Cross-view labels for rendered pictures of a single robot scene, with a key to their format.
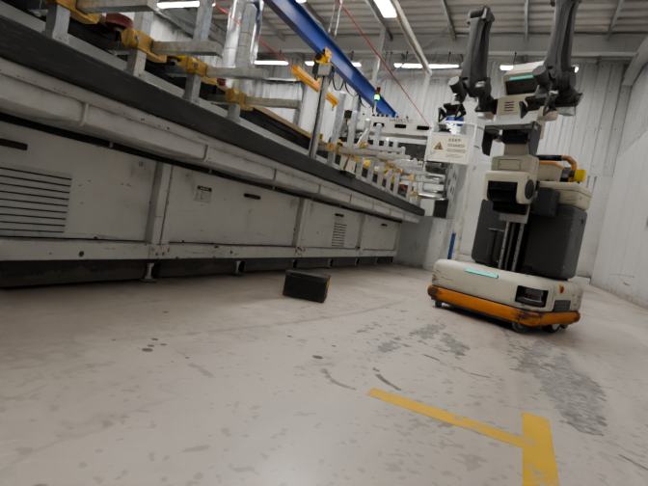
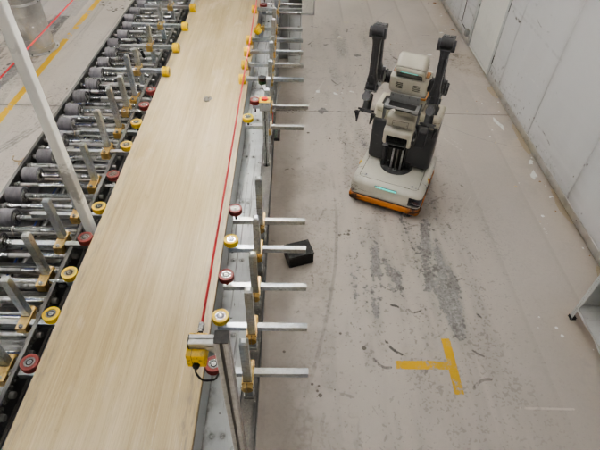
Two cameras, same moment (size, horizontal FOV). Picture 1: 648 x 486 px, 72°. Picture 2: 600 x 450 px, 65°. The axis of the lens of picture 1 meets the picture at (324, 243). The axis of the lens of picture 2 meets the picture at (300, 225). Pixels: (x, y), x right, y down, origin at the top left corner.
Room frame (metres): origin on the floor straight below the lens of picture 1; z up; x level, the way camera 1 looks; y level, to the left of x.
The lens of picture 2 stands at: (-0.07, 1.09, 2.78)
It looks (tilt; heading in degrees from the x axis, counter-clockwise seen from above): 45 degrees down; 334
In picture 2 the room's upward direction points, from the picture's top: 2 degrees clockwise
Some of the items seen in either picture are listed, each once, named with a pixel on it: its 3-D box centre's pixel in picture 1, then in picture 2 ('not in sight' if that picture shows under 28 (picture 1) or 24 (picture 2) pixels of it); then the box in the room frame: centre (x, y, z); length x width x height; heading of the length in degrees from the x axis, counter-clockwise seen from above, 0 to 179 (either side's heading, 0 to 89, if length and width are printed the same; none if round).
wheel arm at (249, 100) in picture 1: (252, 101); (269, 220); (1.84, 0.39, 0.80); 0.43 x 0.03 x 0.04; 66
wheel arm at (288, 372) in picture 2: not in sight; (259, 372); (0.93, 0.79, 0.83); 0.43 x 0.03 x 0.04; 66
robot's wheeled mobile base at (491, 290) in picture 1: (505, 290); (394, 175); (2.58, -1.08, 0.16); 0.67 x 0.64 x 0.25; 133
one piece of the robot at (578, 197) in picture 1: (526, 220); (404, 129); (2.64, -1.15, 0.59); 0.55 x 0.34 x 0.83; 43
